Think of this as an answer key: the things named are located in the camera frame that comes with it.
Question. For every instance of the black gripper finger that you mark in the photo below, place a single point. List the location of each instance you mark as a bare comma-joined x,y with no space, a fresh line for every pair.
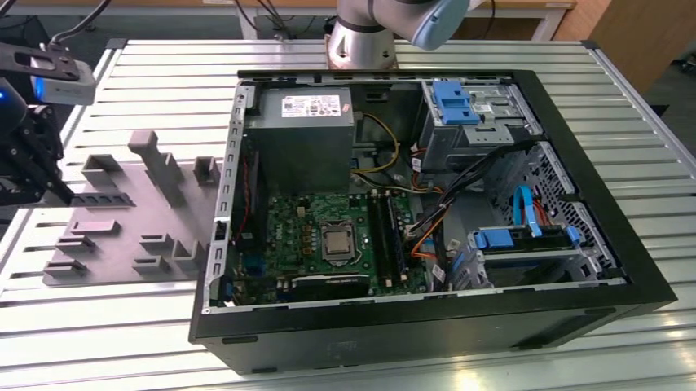
49,142
22,191

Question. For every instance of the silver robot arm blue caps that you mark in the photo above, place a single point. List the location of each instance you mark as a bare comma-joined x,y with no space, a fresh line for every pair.
358,36

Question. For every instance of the black RAM slot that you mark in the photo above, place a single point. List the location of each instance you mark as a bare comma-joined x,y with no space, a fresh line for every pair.
381,240

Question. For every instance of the grey parts rack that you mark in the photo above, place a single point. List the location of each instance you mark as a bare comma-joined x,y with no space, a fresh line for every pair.
137,220

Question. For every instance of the grey power supply unit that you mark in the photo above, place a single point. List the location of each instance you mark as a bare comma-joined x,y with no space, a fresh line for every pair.
305,142

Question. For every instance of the green motherboard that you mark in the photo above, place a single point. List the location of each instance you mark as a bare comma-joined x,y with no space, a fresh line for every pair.
288,252

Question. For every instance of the silver CPU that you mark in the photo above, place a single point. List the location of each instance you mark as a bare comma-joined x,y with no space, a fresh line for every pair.
338,243

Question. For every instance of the black graphics card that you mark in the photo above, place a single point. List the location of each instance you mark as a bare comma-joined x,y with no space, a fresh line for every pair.
326,285

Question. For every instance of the CPU socket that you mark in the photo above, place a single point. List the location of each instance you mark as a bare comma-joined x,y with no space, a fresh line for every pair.
340,259

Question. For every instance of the blue drive latch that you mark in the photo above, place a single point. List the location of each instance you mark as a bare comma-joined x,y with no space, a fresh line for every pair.
455,106

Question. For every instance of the grey metal drive cage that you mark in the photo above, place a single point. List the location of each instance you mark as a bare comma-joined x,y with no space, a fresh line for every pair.
489,134

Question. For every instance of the black PC case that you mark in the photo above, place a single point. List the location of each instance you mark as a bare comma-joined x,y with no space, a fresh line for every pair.
435,334

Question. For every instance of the hard disk in blue carrier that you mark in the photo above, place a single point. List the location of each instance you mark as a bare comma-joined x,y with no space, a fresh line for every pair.
495,239

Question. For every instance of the wooden desk white legs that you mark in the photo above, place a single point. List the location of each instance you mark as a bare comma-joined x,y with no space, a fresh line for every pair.
531,28

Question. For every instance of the wooden cabinet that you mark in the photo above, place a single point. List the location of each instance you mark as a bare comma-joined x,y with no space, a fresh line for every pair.
642,40

